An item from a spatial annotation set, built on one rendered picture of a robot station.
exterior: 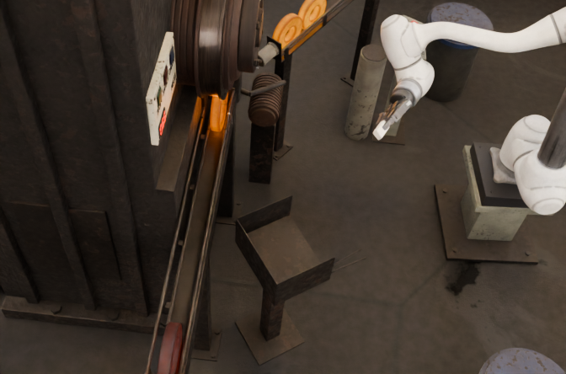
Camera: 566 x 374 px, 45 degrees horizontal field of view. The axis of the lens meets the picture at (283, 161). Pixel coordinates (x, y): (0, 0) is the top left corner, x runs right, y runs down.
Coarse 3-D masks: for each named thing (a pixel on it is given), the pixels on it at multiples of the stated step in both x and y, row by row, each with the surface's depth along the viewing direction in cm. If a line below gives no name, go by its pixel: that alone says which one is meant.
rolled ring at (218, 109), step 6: (216, 102) 228; (222, 102) 243; (216, 108) 228; (222, 108) 243; (216, 114) 229; (222, 114) 243; (210, 120) 231; (216, 120) 230; (222, 120) 241; (216, 126) 232; (222, 126) 242
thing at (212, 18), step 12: (204, 0) 187; (216, 0) 187; (204, 12) 187; (216, 12) 187; (204, 24) 187; (216, 24) 187; (204, 36) 188; (216, 36) 188; (204, 48) 190; (216, 48) 190; (204, 60) 192; (216, 60) 192; (204, 72) 195; (216, 72) 193; (204, 84) 200; (216, 84) 199; (216, 96) 210
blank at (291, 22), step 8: (288, 16) 266; (296, 16) 267; (280, 24) 264; (288, 24) 265; (296, 24) 271; (280, 32) 264; (288, 32) 275; (296, 32) 274; (280, 40) 268; (288, 40) 273
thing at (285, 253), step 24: (240, 216) 212; (264, 216) 220; (288, 216) 227; (240, 240) 216; (264, 240) 221; (288, 240) 222; (264, 264) 202; (288, 264) 217; (312, 264) 218; (264, 288) 210; (288, 288) 204; (264, 312) 249; (264, 336) 261; (288, 336) 264; (264, 360) 257
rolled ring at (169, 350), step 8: (168, 328) 182; (176, 328) 182; (168, 336) 179; (176, 336) 181; (168, 344) 178; (176, 344) 191; (160, 352) 177; (168, 352) 177; (176, 352) 191; (160, 360) 176; (168, 360) 176; (176, 360) 191; (160, 368) 176; (168, 368) 176; (176, 368) 189
